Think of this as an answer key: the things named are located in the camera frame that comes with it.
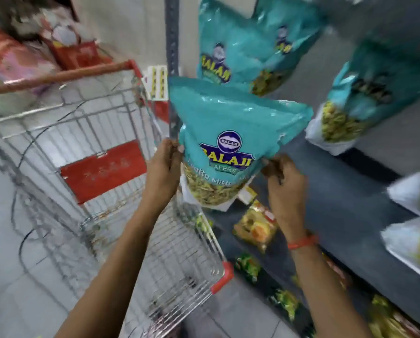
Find person's right hand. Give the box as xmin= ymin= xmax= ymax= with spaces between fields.
xmin=262 ymin=154 xmax=311 ymax=244

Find person's left hand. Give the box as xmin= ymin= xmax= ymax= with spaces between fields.
xmin=141 ymin=138 xmax=185 ymax=216

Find teal snack packet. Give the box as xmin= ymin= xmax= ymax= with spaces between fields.
xmin=249 ymin=0 xmax=325 ymax=97
xmin=387 ymin=162 xmax=420 ymax=219
xmin=305 ymin=40 xmax=420 ymax=156
xmin=381 ymin=217 xmax=420 ymax=283
xmin=168 ymin=77 xmax=314 ymax=212
xmin=197 ymin=0 xmax=267 ymax=93

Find person's right forearm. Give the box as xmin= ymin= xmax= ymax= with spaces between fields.
xmin=288 ymin=239 xmax=374 ymax=338

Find person's left forearm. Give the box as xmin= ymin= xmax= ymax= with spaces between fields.
xmin=54 ymin=204 xmax=163 ymax=338

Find small yellow white tag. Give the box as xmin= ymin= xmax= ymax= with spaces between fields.
xmin=237 ymin=186 xmax=258 ymax=205

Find white yellow sticker strip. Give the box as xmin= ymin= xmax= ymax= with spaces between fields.
xmin=141 ymin=65 xmax=169 ymax=102

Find red wrist band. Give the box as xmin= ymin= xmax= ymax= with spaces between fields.
xmin=287 ymin=234 xmax=320 ymax=251

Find grey metal shelf board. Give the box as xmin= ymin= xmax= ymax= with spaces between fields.
xmin=205 ymin=133 xmax=420 ymax=336

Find red basket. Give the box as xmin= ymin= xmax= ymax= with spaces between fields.
xmin=41 ymin=38 xmax=113 ymax=71

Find pink orange packet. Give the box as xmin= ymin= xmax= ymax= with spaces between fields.
xmin=0 ymin=24 xmax=61 ymax=93

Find yellow green snack packet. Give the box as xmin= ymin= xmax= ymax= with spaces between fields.
xmin=368 ymin=295 xmax=420 ymax=338

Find metal wire shopping cart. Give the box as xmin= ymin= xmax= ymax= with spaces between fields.
xmin=0 ymin=60 xmax=235 ymax=338

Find grey perforated shelf post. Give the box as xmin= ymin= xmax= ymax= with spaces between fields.
xmin=164 ymin=0 xmax=182 ymax=139

